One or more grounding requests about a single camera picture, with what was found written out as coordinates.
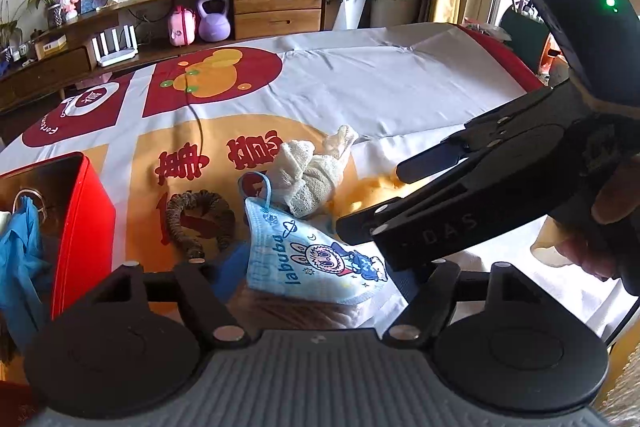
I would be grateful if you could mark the white router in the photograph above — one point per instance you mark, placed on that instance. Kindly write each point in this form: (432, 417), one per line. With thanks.
(117, 57)

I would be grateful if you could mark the person's right hand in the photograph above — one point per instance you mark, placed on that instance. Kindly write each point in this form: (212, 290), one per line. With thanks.
(620, 197)

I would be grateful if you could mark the white gauze cloth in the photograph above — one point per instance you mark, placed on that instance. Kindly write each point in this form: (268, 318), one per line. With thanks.
(310, 177)

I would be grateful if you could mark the small potted plant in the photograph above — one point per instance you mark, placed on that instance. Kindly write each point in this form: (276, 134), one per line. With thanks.
(7, 32)

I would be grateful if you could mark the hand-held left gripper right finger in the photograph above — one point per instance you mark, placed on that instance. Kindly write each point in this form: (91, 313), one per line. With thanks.
(435, 292)

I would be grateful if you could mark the brown scrunchie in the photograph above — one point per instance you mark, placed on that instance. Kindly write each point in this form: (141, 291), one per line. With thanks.
(175, 217)

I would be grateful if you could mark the green pen container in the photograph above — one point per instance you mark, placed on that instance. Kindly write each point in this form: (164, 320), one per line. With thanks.
(525, 37)

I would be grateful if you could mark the wooden TV stand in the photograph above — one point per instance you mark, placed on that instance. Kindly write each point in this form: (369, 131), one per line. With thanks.
(280, 14)

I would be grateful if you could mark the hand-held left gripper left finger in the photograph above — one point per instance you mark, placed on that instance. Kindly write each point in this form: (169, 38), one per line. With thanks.
(232, 267)

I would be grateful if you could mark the purple kettlebell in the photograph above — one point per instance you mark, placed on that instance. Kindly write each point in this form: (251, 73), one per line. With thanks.
(215, 24)

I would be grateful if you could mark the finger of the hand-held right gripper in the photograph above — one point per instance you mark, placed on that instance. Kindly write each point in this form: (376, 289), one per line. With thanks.
(365, 222)
(430, 162)

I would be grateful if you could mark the printed blue face mask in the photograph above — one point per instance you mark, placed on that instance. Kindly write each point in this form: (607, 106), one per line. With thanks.
(300, 257)

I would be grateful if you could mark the small yellow box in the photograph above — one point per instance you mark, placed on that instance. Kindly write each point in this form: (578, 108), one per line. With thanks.
(51, 47)

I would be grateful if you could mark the white planter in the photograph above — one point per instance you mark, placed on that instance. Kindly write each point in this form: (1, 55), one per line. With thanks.
(352, 12)

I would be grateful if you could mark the pink toy case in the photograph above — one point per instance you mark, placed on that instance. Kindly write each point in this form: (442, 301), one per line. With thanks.
(181, 29)

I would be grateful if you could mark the red tin box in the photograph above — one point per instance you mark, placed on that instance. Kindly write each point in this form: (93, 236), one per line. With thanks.
(90, 217)

